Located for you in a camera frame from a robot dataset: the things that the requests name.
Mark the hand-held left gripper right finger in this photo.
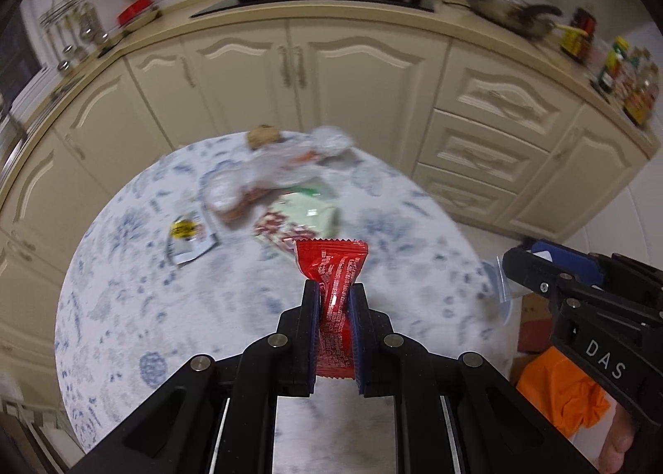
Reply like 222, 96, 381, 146
348, 283, 602, 474

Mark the red snack wrapper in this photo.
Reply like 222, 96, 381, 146
293, 238, 370, 382

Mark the grey bin with blue liner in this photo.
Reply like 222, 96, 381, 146
479, 256, 519, 327

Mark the cream kitchen base cabinet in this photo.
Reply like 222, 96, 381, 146
0, 0, 663, 402

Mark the brown ginger piece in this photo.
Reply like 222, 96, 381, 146
244, 124, 283, 151

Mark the beige bowl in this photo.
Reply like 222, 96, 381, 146
121, 8, 162, 29

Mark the yellow cap oil bottle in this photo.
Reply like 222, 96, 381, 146
595, 36, 630, 94

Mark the pale green snack packet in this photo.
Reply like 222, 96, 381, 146
254, 186, 343, 257

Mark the metal slotted spatula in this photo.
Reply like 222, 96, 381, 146
67, 13, 89, 60

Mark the floral round tablecloth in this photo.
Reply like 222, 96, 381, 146
54, 129, 513, 474

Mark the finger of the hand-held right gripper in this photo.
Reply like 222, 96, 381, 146
501, 246, 643, 317
533, 241, 663, 299

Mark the clear bag with pink contents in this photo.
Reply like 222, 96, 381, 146
199, 124, 358, 226

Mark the white sachet yellow black print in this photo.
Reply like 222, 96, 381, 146
166, 212, 218, 266

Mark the dark sauce bottle red label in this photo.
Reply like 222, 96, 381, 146
559, 8, 596, 63

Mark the red box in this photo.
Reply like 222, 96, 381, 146
116, 0, 156, 27

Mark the person's right hand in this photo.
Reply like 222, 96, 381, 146
595, 404, 635, 474

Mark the orange plastic bag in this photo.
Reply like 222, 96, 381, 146
515, 347, 612, 438

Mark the metal ladle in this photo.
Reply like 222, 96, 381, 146
90, 8, 112, 45
49, 21, 73, 72

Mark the steel frying pan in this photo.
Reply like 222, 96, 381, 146
463, 0, 563, 40

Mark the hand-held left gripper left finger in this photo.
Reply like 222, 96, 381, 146
67, 280, 322, 474

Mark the metal spoon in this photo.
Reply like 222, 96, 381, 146
77, 5, 99, 40

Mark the metal utensil rack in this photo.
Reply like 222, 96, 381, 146
39, 0, 104, 24

